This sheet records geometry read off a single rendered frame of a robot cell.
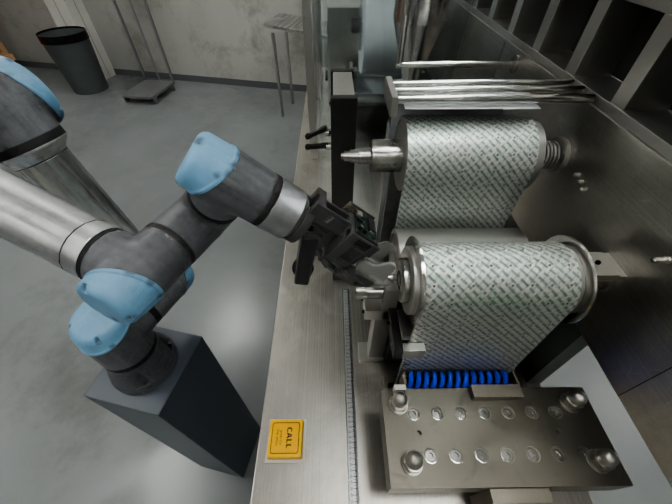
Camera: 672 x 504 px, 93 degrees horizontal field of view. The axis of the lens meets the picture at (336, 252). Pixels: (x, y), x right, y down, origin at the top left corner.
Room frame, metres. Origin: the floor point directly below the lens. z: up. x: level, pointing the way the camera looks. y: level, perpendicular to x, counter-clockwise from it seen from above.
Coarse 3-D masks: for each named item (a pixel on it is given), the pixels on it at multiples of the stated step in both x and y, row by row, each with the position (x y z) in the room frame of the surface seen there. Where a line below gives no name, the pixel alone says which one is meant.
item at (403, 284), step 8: (400, 264) 0.34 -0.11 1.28; (408, 264) 0.33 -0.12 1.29; (400, 272) 0.33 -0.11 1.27; (408, 272) 0.32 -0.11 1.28; (400, 280) 0.32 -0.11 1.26; (408, 280) 0.31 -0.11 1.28; (400, 288) 0.31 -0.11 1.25; (408, 288) 0.30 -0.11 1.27; (400, 296) 0.30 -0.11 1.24; (408, 296) 0.29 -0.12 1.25
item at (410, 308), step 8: (408, 248) 0.35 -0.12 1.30; (408, 256) 0.34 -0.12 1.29; (416, 256) 0.33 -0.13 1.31; (576, 256) 0.33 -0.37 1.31; (416, 264) 0.32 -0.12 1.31; (416, 272) 0.30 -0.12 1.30; (416, 280) 0.29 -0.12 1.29; (584, 280) 0.29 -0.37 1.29; (416, 288) 0.29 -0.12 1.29; (584, 288) 0.29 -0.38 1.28; (416, 296) 0.28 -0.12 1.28; (408, 304) 0.29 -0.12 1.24; (416, 304) 0.27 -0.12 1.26; (576, 304) 0.28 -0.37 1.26; (408, 312) 0.28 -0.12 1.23
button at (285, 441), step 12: (276, 420) 0.20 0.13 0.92; (288, 420) 0.20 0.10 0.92; (300, 420) 0.20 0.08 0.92; (276, 432) 0.18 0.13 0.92; (288, 432) 0.18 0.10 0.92; (300, 432) 0.18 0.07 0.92; (276, 444) 0.15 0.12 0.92; (288, 444) 0.15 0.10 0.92; (300, 444) 0.15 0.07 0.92; (276, 456) 0.13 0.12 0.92; (288, 456) 0.13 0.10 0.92; (300, 456) 0.13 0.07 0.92
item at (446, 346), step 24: (432, 336) 0.27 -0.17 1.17; (456, 336) 0.27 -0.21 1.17; (480, 336) 0.27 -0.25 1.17; (504, 336) 0.27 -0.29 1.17; (528, 336) 0.27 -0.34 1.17; (408, 360) 0.27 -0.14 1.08; (432, 360) 0.27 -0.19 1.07; (456, 360) 0.27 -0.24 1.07; (480, 360) 0.27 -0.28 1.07; (504, 360) 0.27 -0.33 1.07
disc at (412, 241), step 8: (408, 240) 0.39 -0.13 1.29; (416, 240) 0.35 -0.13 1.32; (416, 248) 0.34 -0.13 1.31; (424, 264) 0.31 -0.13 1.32; (424, 272) 0.29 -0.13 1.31; (424, 280) 0.28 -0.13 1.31; (424, 288) 0.28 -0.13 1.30; (424, 296) 0.27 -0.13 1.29; (424, 304) 0.26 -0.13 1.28; (416, 312) 0.27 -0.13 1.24; (416, 320) 0.26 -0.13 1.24
